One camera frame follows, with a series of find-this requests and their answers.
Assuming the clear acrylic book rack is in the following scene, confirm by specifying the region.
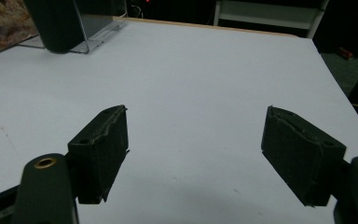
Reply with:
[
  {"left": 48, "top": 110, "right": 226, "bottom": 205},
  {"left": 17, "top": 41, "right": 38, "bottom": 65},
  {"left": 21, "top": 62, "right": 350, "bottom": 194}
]
[{"left": 18, "top": 0, "right": 129, "bottom": 55}]

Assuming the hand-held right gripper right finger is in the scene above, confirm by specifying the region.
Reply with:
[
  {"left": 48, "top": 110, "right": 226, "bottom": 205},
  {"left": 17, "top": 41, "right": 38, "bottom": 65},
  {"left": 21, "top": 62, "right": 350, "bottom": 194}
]
[{"left": 260, "top": 105, "right": 348, "bottom": 208}]

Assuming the small red object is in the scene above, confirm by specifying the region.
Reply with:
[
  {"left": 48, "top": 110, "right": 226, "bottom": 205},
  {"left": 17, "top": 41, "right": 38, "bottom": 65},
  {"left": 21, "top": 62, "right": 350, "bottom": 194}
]
[{"left": 337, "top": 46, "right": 354, "bottom": 62}]

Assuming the white metal stand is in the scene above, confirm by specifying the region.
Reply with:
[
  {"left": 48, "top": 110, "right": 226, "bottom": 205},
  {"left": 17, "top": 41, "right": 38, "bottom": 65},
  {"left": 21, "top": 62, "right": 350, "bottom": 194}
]
[{"left": 213, "top": 0, "right": 330, "bottom": 40}]

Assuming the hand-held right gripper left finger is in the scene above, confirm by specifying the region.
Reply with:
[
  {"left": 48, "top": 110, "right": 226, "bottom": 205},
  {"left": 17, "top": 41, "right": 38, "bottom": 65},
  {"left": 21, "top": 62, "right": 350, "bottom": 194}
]
[{"left": 67, "top": 104, "right": 131, "bottom": 205}]

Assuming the black book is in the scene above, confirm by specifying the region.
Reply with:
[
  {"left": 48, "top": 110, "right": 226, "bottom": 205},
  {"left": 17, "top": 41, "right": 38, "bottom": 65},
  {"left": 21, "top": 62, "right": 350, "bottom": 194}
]
[{"left": 22, "top": 0, "right": 87, "bottom": 54}]

